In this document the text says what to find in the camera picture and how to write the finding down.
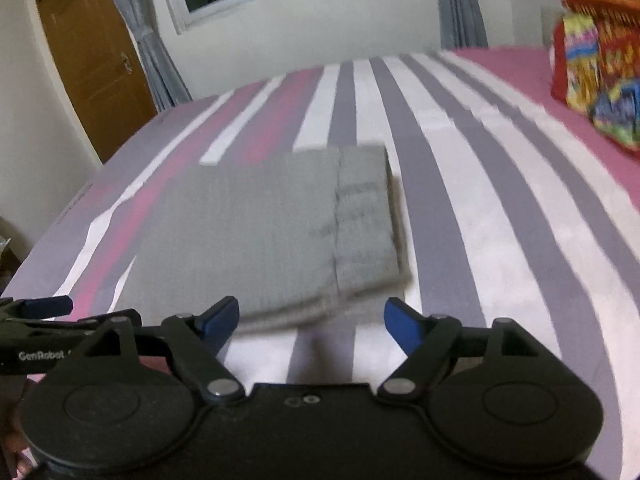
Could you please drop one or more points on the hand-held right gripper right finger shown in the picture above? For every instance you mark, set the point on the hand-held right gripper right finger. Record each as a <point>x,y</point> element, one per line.
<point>403,325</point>

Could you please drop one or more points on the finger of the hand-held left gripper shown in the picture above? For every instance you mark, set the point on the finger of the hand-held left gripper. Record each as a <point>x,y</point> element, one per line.
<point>45,306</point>

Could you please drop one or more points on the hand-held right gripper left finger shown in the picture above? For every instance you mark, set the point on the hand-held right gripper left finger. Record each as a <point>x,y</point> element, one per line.
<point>223,321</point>

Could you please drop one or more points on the brown wooden door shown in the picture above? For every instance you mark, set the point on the brown wooden door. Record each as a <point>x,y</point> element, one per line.
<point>95,60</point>

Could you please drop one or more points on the grey pants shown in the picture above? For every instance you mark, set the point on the grey pants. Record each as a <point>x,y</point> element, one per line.
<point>280,230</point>

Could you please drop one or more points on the person's left hand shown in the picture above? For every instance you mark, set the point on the person's left hand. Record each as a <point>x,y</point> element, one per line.
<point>12,452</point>

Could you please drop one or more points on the colourful printed blanket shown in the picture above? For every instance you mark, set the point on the colourful printed blanket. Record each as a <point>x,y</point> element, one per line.
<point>600,60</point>

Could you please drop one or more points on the grey curtain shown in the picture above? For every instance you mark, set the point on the grey curtain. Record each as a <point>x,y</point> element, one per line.
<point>150,50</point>
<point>460,5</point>

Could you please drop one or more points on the striped pink grey bed sheet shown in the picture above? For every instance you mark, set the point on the striped pink grey bed sheet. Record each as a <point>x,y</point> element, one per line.
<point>500,210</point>

